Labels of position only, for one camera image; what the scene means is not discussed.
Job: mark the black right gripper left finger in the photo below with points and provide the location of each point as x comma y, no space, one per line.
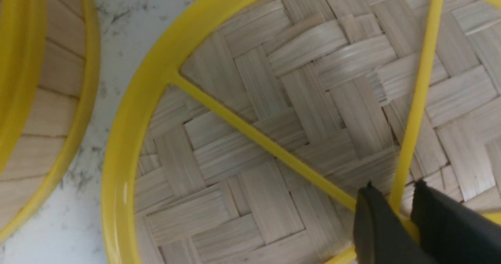
379,236

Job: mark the yellow bamboo steamer base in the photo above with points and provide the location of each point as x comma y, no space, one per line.
50,66

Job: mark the yellow woven bamboo steamer lid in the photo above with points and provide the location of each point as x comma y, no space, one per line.
250,125

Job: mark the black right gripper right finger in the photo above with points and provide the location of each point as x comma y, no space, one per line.
451,233

